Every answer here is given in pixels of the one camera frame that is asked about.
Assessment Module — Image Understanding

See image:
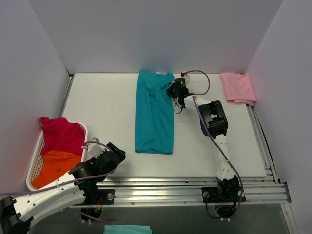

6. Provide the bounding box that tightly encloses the teal t-shirt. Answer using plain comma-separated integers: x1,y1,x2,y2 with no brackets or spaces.
135,70,175,155

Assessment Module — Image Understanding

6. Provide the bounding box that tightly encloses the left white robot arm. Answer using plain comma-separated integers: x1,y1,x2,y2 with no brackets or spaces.
0,142,126,234

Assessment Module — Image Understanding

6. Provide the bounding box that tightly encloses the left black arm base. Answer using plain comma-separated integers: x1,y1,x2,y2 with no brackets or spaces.
81,189,115,206

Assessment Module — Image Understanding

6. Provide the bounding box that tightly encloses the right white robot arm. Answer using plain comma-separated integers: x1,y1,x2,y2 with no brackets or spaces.
166,73,243,201

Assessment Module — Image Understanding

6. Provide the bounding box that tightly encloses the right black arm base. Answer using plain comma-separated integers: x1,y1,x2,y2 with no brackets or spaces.
201,176,246,203

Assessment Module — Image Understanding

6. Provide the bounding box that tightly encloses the orange t-shirt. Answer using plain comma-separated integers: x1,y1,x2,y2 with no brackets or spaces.
31,150,81,189

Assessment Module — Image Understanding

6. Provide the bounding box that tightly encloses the crimson red t-shirt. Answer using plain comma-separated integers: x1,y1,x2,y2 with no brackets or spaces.
40,117,85,156

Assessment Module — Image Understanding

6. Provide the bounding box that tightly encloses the folded pink t-shirt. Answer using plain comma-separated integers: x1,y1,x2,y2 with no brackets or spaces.
219,72,257,106

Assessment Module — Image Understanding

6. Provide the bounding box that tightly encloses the teal folded cloth bottom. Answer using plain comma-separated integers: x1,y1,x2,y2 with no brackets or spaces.
103,225,152,234

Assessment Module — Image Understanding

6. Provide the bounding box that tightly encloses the white perforated basket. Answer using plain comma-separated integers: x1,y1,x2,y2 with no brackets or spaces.
26,122,88,191

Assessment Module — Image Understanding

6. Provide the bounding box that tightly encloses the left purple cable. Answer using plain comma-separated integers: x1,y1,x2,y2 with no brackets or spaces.
0,143,117,224

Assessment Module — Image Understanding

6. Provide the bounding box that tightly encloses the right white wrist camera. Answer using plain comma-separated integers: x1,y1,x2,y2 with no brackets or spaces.
181,72,191,85

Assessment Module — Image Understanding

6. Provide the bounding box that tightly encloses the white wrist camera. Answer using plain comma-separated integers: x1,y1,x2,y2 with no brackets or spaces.
181,72,191,85
82,137,107,160

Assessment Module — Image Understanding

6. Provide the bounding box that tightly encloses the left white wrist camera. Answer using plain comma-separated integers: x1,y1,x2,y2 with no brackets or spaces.
82,137,107,160

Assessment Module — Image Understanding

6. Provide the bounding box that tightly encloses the aluminium mounting rail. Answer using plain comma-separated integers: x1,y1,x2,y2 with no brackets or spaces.
97,175,291,207

